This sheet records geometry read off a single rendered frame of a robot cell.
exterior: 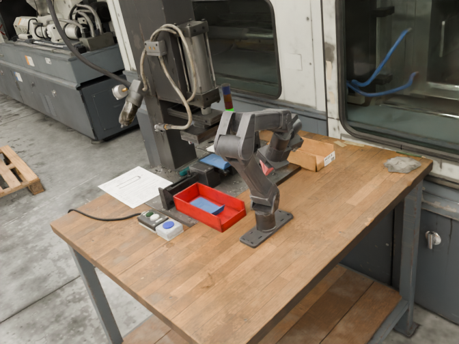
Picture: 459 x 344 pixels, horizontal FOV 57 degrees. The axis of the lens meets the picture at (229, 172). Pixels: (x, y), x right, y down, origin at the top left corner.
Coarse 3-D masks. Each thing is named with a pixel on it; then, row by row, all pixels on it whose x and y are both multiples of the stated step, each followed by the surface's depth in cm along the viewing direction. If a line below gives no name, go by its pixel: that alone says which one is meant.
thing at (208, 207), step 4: (196, 200) 160; (200, 200) 160; (204, 200) 159; (192, 204) 158; (196, 204) 158; (204, 204) 157; (208, 204) 156; (212, 204) 156; (224, 204) 150; (200, 208) 155; (204, 208) 154; (208, 208) 154; (212, 208) 153; (216, 208) 153; (220, 208) 149; (212, 212) 147; (216, 212) 149
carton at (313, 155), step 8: (304, 144) 180; (312, 144) 177; (320, 144) 174; (328, 144) 171; (296, 152) 169; (304, 152) 181; (312, 152) 179; (320, 152) 176; (328, 152) 173; (288, 160) 175; (296, 160) 171; (304, 160) 168; (312, 160) 165; (320, 160) 173; (328, 160) 170; (304, 168) 170; (312, 168) 167; (320, 168) 168
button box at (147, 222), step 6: (72, 210) 170; (78, 210) 167; (150, 210) 155; (90, 216) 162; (126, 216) 157; (132, 216) 158; (138, 216) 152; (144, 216) 152; (150, 216) 150; (162, 216) 150; (144, 222) 149; (150, 222) 148; (156, 222) 147; (162, 222) 148; (150, 228) 148
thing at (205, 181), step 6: (228, 168) 174; (234, 168) 173; (198, 174) 167; (204, 174) 163; (210, 174) 165; (216, 174) 167; (234, 174) 174; (204, 180) 165; (210, 180) 165; (216, 180) 168; (210, 186) 166
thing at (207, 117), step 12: (168, 108) 173; (180, 108) 175; (192, 108) 173; (192, 120) 164; (204, 120) 158; (216, 120) 158; (180, 132) 162; (192, 132) 158; (204, 132) 157; (216, 132) 161
